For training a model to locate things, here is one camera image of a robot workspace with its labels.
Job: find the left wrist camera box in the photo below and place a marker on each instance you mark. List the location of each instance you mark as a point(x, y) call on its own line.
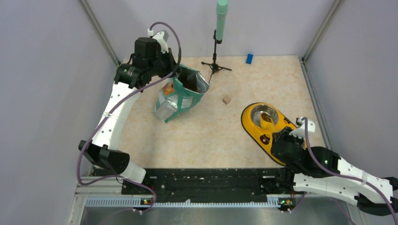
point(161, 37)

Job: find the green cylinder on stand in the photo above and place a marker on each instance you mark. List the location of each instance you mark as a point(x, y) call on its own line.
point(221, 13)

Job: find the aluminium front rail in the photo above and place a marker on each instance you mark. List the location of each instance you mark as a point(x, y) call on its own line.
point(108, 193)

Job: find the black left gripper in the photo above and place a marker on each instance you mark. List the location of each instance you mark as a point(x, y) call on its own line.
point(172, 63)

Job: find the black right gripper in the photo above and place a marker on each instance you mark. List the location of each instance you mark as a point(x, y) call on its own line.
point(284, 135)

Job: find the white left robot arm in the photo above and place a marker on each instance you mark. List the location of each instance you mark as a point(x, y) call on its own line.
point(102, 147)

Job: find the black tripod stand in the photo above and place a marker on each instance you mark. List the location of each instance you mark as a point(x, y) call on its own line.
point(213, 65)

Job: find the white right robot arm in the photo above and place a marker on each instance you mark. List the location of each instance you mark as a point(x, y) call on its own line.
point(322, 171)

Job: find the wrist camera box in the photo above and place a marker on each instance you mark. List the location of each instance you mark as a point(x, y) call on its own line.
point(305, 126)
point(161, 37)

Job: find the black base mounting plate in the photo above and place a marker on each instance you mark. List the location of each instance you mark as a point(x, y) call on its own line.
point(219, 185)

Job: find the brown pet food kibble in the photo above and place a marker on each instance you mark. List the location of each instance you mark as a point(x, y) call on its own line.
point(190, 84)

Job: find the small wooden cube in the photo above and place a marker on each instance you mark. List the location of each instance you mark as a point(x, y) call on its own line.
point(226, 100)

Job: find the green pet food bag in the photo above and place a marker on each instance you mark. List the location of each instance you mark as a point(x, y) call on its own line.
point(174, 99)

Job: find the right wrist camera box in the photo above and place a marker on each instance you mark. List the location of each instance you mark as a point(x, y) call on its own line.
point(305, 126)

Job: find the yellow double pet bowl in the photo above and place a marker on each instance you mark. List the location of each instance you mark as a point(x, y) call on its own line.
point(250, 121)

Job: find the blue small object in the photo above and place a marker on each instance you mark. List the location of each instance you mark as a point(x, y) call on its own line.
point(249, 59)

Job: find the yellow plastic scoop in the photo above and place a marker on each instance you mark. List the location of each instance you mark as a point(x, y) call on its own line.
point(268, 123)

